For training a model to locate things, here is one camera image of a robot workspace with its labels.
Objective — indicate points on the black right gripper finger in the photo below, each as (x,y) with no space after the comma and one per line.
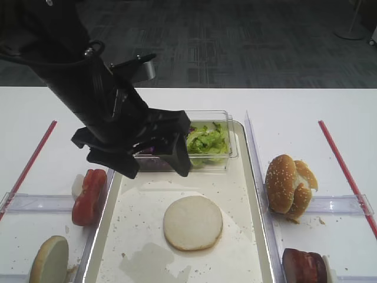
(176,155)

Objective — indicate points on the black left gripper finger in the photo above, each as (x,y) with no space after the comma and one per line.
(122,163)

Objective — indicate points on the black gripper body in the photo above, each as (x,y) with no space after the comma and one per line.
(119,121)

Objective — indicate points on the bun half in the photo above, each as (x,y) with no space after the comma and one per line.
(51,262)
(192,223)

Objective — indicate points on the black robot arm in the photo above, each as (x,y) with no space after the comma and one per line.
(49,38)

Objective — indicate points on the green lettuce leaves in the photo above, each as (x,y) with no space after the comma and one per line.
(201,140)

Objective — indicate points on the red tomato slices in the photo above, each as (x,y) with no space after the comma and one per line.
(86,208)

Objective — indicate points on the dark red meat patty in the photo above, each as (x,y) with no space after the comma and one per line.
(301,267)

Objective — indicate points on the shredded purple cabbage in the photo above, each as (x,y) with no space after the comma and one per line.
(150,163)

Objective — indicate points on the clear plastic food container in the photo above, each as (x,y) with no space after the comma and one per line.
(199,118)

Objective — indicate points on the white onion slice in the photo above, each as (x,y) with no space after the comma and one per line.
(77,186)

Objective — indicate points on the left red tape strip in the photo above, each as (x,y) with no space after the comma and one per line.
(28,169)

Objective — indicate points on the red tape strip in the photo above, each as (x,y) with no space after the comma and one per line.
(28,169)
(347,174)

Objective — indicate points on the metal serving tray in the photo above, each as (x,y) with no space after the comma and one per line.
(238,173)

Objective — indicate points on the white parchment paper sheet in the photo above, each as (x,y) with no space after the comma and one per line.
(136,250)

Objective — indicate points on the sesame bun top front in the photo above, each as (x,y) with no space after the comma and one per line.
(279,181)

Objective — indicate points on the sesame bun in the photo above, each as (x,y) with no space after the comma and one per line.
(304,184)
(279,181)

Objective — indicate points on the left clear cross divider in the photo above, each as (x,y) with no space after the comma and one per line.
(26,203)

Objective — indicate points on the clear cross divider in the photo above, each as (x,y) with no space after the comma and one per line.
(351,205)
(26,203)

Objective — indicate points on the sesame bun top rear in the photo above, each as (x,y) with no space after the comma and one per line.
(304,184)

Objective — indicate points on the right clear acrylic divider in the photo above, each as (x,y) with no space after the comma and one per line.
(274,258)

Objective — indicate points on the right red tape strip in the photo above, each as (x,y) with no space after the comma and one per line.
(347,174)

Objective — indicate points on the right clear cross divider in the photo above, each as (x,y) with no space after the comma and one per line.
(351,205)

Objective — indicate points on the white floor stand base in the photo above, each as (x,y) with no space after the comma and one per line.
(353,32)

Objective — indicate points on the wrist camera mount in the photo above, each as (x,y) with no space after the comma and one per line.
(139,69)

